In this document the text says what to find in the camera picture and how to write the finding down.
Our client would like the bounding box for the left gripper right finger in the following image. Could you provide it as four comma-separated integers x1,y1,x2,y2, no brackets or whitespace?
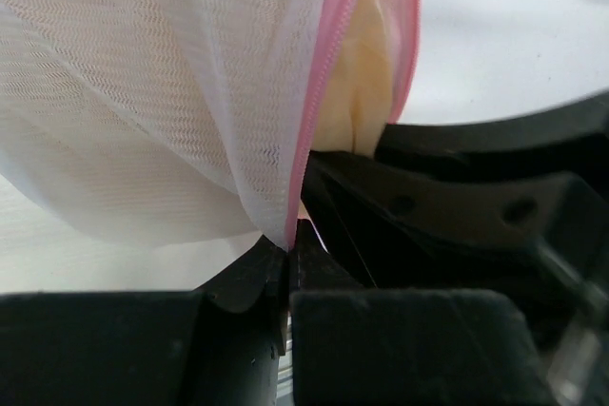
289,221,566,405

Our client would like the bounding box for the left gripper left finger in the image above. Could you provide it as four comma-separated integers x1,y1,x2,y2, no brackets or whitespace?
1,239,287,405

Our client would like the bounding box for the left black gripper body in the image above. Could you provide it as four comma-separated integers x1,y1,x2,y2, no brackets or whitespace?
302,92,608,405

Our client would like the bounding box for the beige bra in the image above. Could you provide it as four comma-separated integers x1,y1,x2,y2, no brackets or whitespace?
304,0,393,159

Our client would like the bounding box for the white mesh pink-trimmed laundry bag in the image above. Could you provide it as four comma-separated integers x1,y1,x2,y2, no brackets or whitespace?
1,0,420,248

